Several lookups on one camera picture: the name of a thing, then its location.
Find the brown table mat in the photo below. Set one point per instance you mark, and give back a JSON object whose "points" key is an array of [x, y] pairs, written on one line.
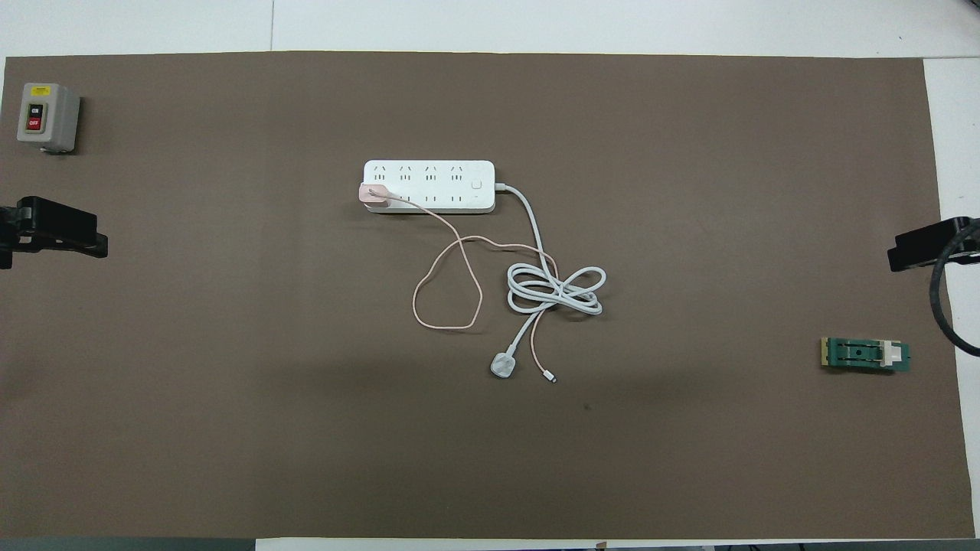
{"points": [[612, 459]]}

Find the pink charger adapter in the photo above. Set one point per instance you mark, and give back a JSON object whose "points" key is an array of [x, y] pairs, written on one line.
{"points": [[373, 195]]}

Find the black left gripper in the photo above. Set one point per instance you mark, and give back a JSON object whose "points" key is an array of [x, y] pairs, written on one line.
{"points": [[9, 229]]}

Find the white power strip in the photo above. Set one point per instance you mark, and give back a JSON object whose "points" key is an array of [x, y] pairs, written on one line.
{"points": [[436, 187]]}

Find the green knife switch block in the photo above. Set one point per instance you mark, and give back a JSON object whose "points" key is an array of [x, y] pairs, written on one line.
{"points": [[842, 354]]}

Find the grey on-off switch box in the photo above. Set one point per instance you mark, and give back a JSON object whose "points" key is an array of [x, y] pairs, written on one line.
{"points": [[57, 115]]}

